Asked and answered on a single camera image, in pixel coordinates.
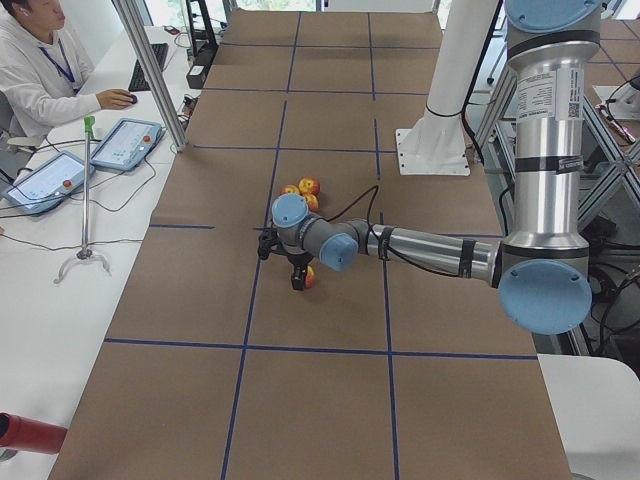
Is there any red cylinder object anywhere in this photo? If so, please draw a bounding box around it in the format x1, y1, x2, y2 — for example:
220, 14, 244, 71
1, 412, 68, 454

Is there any white rounded table corner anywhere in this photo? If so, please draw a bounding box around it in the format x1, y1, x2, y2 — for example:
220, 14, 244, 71
538, 354, 639, 479

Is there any blue teach pendant near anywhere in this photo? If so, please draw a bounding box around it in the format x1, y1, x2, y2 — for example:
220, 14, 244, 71
1, 151, 85, 215

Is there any red yellow apple near pedestal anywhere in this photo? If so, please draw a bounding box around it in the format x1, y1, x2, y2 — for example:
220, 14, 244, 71
298, 177, 321, 196

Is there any blue teach pendant far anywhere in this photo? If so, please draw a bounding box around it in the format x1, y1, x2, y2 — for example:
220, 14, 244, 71
90, 118, 162, 171

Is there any reacher grabber stick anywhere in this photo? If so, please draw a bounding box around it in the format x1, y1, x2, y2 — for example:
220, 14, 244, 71
53, 116, 110, 285

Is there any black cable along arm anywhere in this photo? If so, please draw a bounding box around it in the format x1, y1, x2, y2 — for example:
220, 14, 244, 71
319, 185, 474, 278

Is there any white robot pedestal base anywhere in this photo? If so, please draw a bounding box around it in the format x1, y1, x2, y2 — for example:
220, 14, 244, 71
395, 111, 470, 176

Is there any person in white hoodie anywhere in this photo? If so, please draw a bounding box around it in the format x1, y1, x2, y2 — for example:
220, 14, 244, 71
1, 1, 132, 138

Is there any red yellow apple far front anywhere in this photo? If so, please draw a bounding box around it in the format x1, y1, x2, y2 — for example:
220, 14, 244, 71
279, 184, 300, 196

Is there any black keyboard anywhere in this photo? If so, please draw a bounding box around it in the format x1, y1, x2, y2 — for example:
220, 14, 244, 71
128, 42, 170, 93

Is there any red yellow apple beside tape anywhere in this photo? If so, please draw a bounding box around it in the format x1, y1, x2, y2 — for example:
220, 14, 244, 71
303, 193, 319, 212

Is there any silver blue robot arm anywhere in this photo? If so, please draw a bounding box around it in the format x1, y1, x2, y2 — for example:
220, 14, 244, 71
258, 1, 602, 335

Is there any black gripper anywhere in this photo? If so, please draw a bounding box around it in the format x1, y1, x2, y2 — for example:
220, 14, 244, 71
282, 245, 311, 291

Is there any black box on desk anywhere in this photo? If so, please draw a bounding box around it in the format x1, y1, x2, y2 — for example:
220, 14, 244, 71
186, 65, 208, 90

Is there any blue teach pendant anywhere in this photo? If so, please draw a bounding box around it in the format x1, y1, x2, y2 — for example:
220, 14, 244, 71
1, 151, 85, 215
90, 118, 162, 171

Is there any white robot column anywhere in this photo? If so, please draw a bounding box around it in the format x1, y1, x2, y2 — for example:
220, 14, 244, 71
425, 0, 501, 118

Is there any lone red yellow apple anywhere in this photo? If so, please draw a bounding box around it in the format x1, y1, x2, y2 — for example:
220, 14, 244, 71
304, 265, 316, 290

